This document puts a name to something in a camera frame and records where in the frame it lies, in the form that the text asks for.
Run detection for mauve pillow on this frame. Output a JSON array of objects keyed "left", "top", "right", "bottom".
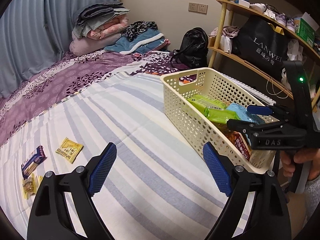
[{"left": 69, "top": 32, "right": 122, "bottom": 56}]

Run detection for blue fleece blanket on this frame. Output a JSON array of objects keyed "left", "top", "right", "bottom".
[{"left": 104, "top": 29, "right": 167, "bottom": 56}]

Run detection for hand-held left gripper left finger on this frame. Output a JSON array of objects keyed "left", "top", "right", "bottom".
[{"left": 27, "top": 142, "right": 117, "bottom": 240}]

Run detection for cream perforated plastic basket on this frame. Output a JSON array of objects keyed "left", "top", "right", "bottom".
[{"left": 160, "top": 67, "right": 279, "bottom": 175}]

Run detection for leopard print cloth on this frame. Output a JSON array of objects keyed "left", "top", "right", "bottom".
[{"left": 124, "top": 21, "right": 158, "bottom": 43}]

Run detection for purple floral bed sheet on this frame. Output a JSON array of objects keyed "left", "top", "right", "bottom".
[{"left": 0, "top": 51, "right": 198, "bottom": 147}]

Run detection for striped bed sheet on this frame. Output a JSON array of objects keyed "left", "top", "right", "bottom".
[{"left": 0, "top": 71, "right": 275, "bottom": 240}]

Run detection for light grey folded blanket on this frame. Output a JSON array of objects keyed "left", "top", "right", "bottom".
[{"left": 72, "top": 17, "right": 118, "bottom": 37}]

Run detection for pink folded quilt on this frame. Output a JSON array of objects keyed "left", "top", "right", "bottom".
[{"left": 86, "top": 15, "right": 129, "bottom": 40}]

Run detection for purple white sneakers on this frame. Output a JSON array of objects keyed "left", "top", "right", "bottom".
[{"left": 275, "top": 14, "right": 296, "bottom": 32}]

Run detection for white cable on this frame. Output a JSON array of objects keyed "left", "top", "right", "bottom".
[{"left": 266, "top": 76, "right": 293, "bottom": 100}]

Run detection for crumpled white plastic bag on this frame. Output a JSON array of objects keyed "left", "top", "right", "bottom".
[{"left": 286, "top": 39, "right": 305, "bottom": 61}]

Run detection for dark grey folded blanket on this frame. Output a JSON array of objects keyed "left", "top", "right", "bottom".
[{"left": 75, "top": 2, "right": 130, "bottom": 22}]

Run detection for large green snack packet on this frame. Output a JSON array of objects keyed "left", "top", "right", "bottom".
[{"left": 186, "top": 94, "right": 234, "bottom": 112}]

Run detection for green cardboard box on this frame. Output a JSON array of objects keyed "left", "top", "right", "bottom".
[{"left": 294, "top": 17, "right": 316, "bottom": 48}]

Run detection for person's right forearm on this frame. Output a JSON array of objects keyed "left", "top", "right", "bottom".
[{"left": 303, "top": 177, "right": 320, "bottom": 207}]

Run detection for black shopping bag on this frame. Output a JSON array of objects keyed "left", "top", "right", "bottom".
[{"left": 232, "top": 15, "right": 290, "bottom": 81}]

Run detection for yellow snack packet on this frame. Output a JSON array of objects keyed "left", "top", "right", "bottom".
[{"left": 55, "top": 137, "right": 84, "bottom": 165}]

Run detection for person's right hand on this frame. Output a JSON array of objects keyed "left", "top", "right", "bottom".
[{"left": 281, "top": 147, "right": 320, "bottom": 178}]

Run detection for black backpack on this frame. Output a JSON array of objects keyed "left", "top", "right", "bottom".
[{"left": 171, "top": 27, "right": 209, "bottom": 70}]

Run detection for brown snack packet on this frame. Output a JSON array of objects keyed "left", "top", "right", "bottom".
[{"left": 226, "top": 130, "right": 253, "bottom": 157}]

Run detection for dark blue snack packet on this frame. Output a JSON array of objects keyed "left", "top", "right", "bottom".
[{"left": 21, "top": 146, "right": 47, "bottom": 178}]

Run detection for pink clothes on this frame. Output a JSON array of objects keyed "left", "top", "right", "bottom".
[{"left": 209, "top": 26, "right": 240, "bottom": 40}]

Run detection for light blue snack packet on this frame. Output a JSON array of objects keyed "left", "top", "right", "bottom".
[{"left": 226, "top": 102, "right": 266, "bottom": 126}]

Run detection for blue-grey curtain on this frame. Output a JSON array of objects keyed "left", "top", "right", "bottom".
[{"left": 0, "top": 0, "right": 120, "bottom": 99}]

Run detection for white ribbed panel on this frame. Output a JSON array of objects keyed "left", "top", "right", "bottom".
[{"left": 222, "top": 74, "right": 277, "bottom": 104}]

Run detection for wooden shelf rack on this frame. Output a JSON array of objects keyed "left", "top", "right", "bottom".
[{"left": 207, "top": 0, "right": 320, "bottom": 120}]

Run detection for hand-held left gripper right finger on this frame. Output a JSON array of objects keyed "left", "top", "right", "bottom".
[{"left": 202, "top": 142, "right": 292, "bottom": 240}]

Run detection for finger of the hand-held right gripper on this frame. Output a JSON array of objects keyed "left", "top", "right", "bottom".
[
  {"left": 246, "top": 104, "right": 290, "bottom": 118},
  {"left": 226, "top": 118, "right": 288, "bottom": 133}
]

